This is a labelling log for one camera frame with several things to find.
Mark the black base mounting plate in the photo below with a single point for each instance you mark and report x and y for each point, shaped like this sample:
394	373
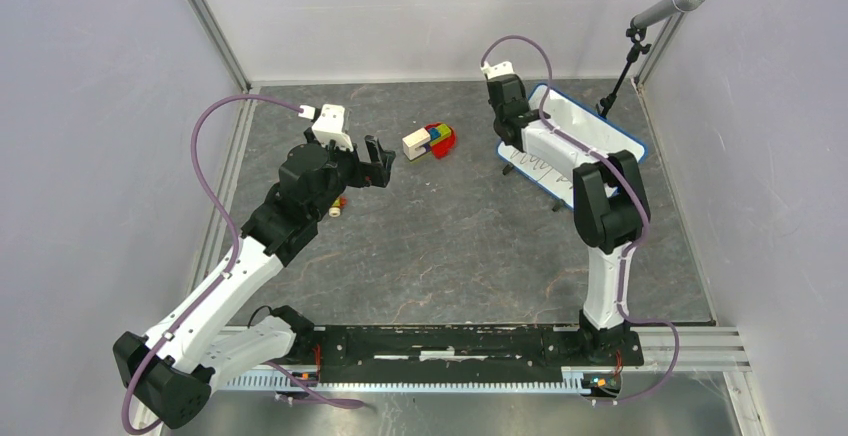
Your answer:
487	353

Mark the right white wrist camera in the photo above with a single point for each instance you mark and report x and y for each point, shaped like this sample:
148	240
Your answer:
491	72

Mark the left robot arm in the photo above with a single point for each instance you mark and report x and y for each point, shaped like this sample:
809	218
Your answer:
175	367

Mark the red toy block car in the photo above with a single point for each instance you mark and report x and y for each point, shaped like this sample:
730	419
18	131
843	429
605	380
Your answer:
337	207

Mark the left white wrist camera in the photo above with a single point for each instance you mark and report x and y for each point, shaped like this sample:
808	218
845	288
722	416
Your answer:
328	125

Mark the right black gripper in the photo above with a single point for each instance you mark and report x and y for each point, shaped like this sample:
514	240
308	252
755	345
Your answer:
524	95

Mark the blue framed whiteboard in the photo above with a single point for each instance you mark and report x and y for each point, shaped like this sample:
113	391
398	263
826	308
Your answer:
551	159

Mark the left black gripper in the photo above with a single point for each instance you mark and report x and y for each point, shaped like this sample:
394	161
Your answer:
367	174

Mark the black microphone stand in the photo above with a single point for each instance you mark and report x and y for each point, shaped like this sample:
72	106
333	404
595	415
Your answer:
638	48

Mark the white red toy block stack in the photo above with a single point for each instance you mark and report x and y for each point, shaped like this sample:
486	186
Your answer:
437	139

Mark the grey microphone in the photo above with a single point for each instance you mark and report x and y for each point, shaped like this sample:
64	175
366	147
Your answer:
662	10

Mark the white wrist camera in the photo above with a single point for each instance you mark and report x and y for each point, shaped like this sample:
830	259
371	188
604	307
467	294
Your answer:
328	125
491	72

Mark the white cable duct rail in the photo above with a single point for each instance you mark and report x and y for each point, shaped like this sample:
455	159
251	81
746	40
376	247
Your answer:
571	382

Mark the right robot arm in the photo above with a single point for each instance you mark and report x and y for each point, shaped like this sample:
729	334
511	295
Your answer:
609	202

